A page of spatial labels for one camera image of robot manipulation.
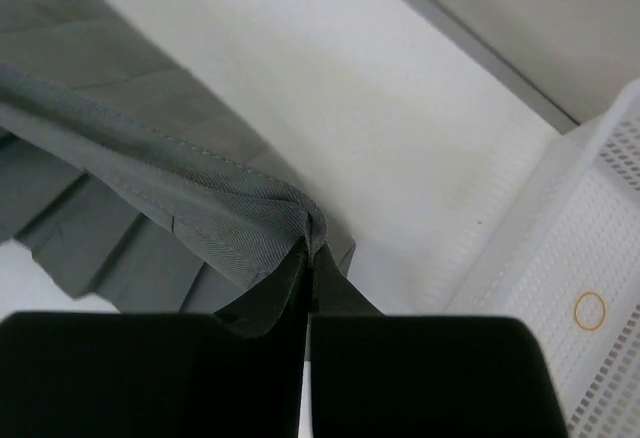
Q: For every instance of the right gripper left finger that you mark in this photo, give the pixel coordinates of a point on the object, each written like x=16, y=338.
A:
x=234, y=373

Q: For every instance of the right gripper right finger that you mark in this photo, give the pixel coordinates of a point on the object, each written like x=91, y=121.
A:
x=374, y=375

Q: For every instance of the grey pleated skirt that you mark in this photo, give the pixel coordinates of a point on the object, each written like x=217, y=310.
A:
x=128, y=179

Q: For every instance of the white plastic basket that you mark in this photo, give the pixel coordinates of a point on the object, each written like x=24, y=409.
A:
x=575, y=228

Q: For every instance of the orange rubber band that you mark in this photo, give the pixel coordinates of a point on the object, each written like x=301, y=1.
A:
x=590, y=311

